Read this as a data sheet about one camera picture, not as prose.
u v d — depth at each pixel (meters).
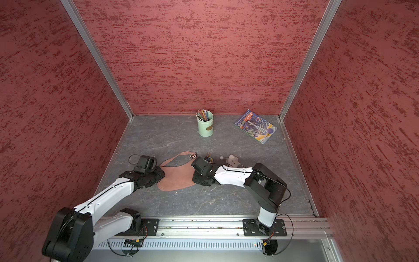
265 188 0.47
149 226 0.74
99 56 0.88
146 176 0.67
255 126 1.14
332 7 0.71
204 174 0.68
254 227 0.74
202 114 1.03
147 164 0.69
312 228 0.76
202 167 0.69
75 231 0.40
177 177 0.85
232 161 0.94
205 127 1.03
